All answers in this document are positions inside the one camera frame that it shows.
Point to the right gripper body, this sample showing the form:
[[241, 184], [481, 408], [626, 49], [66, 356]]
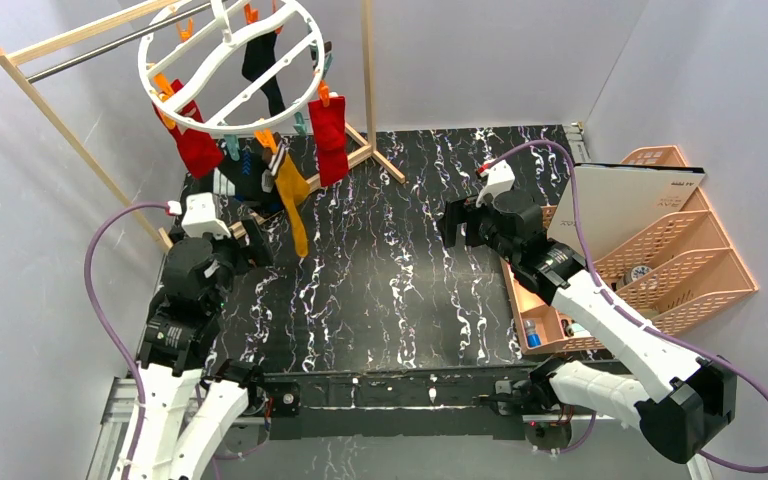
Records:
[[470, 225]]

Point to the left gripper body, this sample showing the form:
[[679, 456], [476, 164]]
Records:
[[245, 241]]

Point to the mustard yellow sock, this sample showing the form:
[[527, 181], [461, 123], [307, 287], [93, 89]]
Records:
[[293, 190]]

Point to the white round clip hanger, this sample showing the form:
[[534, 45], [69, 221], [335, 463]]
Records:
[[231, 40]]

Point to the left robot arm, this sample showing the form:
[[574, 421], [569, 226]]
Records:
[[181, 415]]

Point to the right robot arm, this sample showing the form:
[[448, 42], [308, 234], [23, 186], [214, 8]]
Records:
[[676, 398]]

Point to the teal clothes clip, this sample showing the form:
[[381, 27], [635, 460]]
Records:
[[232, 146]]

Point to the left red sock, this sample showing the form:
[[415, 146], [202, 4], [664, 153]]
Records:
[[198, 150]]

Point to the red sock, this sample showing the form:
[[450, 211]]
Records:
[[198, 150], [328, 123]]

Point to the orange clothes clip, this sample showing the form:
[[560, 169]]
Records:
[[268, 140]]

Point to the blue capped bottle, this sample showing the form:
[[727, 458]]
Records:
[[532, 336]]

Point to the white flat box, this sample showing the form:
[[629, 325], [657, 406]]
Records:
[[618, 201]]

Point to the right red sock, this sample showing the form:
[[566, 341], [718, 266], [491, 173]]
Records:
[[328, 123]]

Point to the round metal can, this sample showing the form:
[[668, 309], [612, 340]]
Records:
[[636, 273]]

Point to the pink plastic file organizer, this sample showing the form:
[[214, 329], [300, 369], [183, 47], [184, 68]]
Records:
[[696, 274]]

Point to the metal rack rod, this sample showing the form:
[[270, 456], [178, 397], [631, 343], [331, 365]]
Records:
[[136, 35]]

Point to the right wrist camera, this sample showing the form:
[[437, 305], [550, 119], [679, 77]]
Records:
[[498, 178]]

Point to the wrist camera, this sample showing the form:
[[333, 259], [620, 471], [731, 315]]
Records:
[[201, 216], [498, 178]]

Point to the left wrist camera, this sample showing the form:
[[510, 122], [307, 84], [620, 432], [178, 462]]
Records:
[[201, 216]]

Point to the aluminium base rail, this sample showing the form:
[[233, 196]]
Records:
[[508, 404]]

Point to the wooden clothes rack frame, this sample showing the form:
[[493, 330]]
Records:
[[11, 62]]

